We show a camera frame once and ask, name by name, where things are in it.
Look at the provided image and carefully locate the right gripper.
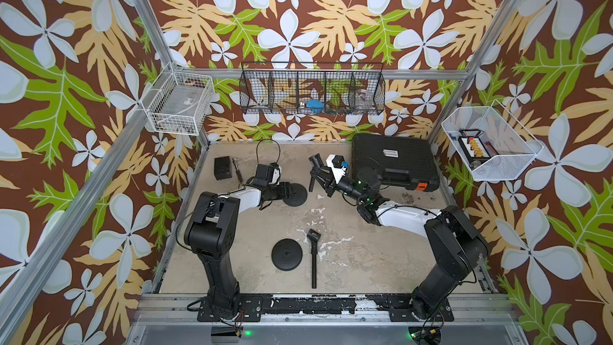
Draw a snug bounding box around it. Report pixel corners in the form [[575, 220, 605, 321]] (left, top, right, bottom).
[[312, 166, 369, 207]]

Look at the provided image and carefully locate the black round stand base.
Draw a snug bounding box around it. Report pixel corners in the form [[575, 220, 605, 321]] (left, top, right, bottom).
[[283, 183, 308, 207]]

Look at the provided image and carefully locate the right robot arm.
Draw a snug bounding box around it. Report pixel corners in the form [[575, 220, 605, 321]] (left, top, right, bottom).
[[309, 154, 491, 320]]

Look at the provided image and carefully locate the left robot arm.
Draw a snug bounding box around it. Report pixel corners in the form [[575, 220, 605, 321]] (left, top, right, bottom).
[[184, 163, 307, 320]]

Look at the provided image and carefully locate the small ratchet screwdriver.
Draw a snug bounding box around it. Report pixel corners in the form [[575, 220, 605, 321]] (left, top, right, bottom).
[[231, 157, 244, 184]]

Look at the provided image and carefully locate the blue object in basket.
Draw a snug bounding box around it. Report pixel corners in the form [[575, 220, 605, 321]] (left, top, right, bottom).
[[306, 99, 324, 111]]

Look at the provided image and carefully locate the small black box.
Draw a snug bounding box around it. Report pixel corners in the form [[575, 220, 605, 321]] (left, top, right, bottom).
[[213, 156, 232, 180]]

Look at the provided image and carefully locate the black plastic tool case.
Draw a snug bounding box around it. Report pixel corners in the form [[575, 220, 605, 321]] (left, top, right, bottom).
[[350, 134, 441, 192]]

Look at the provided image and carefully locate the screw bit box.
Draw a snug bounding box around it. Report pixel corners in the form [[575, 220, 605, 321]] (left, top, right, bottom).
[[458, 129, 498, 163]]

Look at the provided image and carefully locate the white mesh basket right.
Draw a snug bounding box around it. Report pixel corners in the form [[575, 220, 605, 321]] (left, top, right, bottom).
[[442, 101, 544, 182]]

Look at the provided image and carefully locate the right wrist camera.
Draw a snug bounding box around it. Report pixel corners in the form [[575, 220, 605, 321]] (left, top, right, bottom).
[[326, 154, 349, 181]]

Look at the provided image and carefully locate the black wire basket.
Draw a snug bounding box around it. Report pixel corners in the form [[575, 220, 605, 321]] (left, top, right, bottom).
[[237, 62, 386, 116]]

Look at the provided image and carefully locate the white wire basket left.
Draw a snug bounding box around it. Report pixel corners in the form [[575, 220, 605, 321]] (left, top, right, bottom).
[[142, 65, 216, 136]]

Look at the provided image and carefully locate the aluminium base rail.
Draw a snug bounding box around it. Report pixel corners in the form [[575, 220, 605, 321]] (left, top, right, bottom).
[[126, 294, 528, 344]]

